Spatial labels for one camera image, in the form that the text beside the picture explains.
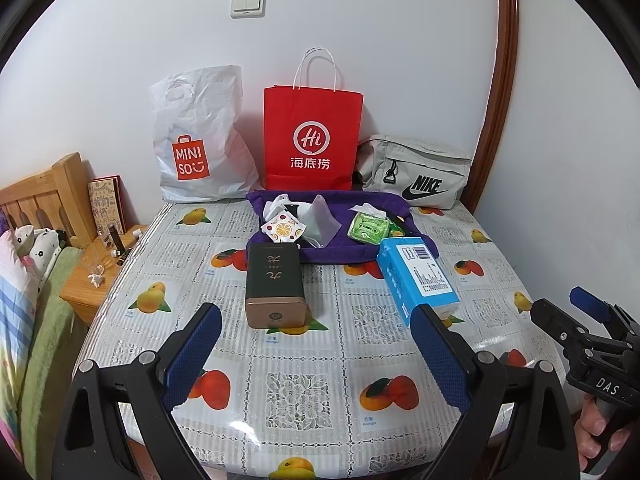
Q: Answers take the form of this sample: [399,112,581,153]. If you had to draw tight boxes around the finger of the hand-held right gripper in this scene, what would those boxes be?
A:
[570,286,640,341]
[530,298,601,361]

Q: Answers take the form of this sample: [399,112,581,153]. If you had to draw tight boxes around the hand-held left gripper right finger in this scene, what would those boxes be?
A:
[410,304,583,480]

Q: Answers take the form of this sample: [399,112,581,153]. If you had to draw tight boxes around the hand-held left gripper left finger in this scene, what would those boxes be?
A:
[51,302,223,480]

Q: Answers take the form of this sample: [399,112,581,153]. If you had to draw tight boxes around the blue tissue pack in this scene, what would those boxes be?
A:
[376,237,461,328]

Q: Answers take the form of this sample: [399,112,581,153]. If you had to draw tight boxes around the dark green box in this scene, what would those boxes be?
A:
[244,243,308,330]

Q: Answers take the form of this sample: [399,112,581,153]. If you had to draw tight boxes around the green yellow snack packet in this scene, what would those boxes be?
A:
[385,215,416,238]

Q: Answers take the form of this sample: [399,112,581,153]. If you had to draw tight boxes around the purple towel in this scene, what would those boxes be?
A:
[245,189,440,266]

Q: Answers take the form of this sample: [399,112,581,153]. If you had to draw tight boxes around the light green pocket tissue pack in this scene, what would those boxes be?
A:
[347,211,392,243]

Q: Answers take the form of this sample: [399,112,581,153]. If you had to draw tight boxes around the orange slice print packet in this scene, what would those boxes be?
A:
[261,214,306,243]

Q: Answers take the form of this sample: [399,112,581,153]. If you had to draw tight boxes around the white cloth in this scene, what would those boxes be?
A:
[262,194,298,226]

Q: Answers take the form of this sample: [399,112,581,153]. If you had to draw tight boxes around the white tissue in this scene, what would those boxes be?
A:
[347,202,386,218]

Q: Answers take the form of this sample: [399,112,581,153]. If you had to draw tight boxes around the white mesh bag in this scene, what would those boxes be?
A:
[297,197,341,248]

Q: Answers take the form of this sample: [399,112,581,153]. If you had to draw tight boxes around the person's right hand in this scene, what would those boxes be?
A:
[574,394,613,472]

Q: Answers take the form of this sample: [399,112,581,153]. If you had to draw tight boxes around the fruit print tablecloth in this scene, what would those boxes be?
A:
[85,200,591,480]

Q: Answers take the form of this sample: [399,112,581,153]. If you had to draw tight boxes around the wooden nightstand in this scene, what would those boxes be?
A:
[59,225,148,326]

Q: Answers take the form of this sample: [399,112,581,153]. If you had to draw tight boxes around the clear drinking glass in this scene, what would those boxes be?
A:
[82,250,108,281]

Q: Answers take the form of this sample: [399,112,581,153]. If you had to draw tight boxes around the green blanket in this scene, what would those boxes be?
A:
[20,247,91,461]

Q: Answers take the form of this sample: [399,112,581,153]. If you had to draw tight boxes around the patterned brown book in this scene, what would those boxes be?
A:
[87,175,128,238]

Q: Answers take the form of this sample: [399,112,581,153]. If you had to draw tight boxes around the striped bedsheet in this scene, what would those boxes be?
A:
[0,270,41,461]

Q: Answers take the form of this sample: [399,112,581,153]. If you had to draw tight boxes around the white spotted plush pillow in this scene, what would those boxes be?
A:
[12,225,66,281]

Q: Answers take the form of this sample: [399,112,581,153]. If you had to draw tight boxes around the grey waist bag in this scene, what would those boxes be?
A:
[354,134,473,209]

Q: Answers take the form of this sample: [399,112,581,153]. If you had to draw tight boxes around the white plastic shopping bag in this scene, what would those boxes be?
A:
[151,65,261,203]

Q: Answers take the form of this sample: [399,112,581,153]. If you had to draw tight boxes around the red paper shopping bag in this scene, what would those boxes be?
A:
[263,47,364,192]

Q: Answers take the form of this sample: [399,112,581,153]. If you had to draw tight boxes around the brown wooden door frame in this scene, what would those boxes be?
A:
[472,0,521,211]

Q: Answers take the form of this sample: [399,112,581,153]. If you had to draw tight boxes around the white wall light switch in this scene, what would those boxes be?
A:
[231,0,267,20]

